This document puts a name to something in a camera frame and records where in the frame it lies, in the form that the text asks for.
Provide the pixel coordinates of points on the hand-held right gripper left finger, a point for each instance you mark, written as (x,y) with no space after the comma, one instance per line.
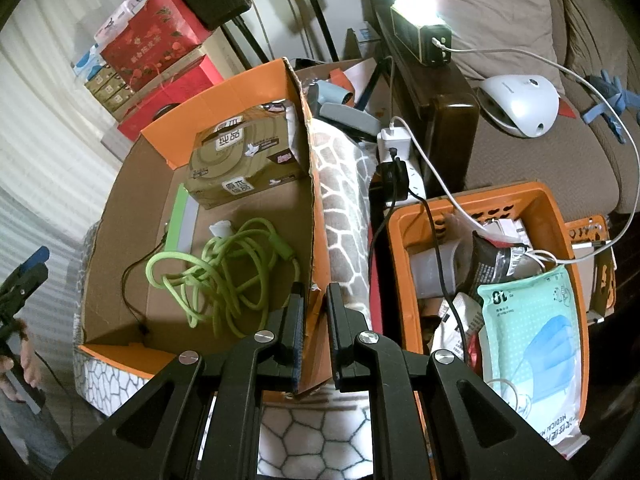
(298,345)

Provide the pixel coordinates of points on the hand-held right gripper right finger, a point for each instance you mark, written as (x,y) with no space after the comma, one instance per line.
(337,350)

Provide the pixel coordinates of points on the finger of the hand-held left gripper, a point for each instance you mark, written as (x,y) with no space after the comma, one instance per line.
(22,282)
(36,259)

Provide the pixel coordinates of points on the orange cardboard box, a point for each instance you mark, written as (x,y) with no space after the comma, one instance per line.
(125,210)

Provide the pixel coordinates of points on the green grey panel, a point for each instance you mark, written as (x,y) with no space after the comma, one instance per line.
(175,225)

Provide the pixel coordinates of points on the olive tissue pack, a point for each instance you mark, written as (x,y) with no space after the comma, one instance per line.
(240,160)

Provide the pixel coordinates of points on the person's left hand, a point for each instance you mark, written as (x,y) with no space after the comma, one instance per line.
(34,365)

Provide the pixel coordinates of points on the white snack packet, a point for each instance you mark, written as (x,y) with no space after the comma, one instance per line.
(457,325)

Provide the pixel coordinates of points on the translucent plastic container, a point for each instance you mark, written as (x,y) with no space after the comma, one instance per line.
(432,270)

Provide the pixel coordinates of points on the small white plastic piece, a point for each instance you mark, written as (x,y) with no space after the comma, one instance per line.
(220,227)

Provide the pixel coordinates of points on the white curtain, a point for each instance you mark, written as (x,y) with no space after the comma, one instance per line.
(40,110)

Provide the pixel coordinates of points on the dark snack packet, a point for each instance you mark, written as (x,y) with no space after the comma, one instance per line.
(487,265)

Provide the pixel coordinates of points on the black plug charger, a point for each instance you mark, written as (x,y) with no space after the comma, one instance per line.
(392,180)

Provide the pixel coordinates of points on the stack of gold boxes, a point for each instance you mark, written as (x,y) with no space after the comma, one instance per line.
(107,90)

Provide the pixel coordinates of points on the white power strip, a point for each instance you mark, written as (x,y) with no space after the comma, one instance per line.
(415,180)

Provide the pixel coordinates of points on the green face mask pack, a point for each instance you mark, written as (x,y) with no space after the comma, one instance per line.
(530,340)

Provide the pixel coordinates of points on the blue white tissue pack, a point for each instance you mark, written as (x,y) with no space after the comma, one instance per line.
(90,62)

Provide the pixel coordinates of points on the white plug charger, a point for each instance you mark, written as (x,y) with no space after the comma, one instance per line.
(395,142)

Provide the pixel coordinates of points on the plain red gift box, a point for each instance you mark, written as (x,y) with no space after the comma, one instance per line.
(175,90)

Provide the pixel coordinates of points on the grey plastic case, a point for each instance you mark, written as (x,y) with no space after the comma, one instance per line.
(350,117)

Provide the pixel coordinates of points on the dark wooden armrest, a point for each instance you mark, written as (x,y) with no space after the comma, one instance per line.
(450,135)

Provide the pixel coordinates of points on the red printed gift box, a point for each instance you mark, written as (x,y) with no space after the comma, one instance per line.
(150,40)

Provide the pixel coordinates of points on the white pink tissue pack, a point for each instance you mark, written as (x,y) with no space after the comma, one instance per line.
(117,20)

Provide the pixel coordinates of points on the light blue hair dryer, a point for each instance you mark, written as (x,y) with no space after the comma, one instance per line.
(330,92)

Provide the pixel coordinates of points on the red paper packet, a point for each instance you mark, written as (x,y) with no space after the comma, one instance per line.
(342,80)

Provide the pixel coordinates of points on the brown sofa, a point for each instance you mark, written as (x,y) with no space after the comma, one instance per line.
(540,165)

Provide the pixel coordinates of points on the open brown carton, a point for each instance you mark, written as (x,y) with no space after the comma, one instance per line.
(310,67)

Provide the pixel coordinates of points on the black speaker tripod stand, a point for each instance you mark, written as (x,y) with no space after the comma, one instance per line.
(252,40)

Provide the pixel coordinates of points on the white handheld vacuum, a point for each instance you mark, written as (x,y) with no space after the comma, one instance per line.
(525,105)

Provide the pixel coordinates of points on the white blue carton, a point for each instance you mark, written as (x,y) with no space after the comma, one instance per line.
(362,40)

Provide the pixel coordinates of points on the black portable lamp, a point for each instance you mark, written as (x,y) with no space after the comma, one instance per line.
(430,47)

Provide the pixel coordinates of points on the black speaker pole stand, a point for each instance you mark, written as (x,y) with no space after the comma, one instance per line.
(320,20)

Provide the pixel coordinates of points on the red cloth piece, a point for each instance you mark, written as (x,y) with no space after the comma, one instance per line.
(569,110)

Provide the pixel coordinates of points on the beige pillow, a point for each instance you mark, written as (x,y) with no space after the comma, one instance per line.
(490,10)

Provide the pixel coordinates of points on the brown pillow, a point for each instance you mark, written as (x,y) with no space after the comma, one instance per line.
(595,35)

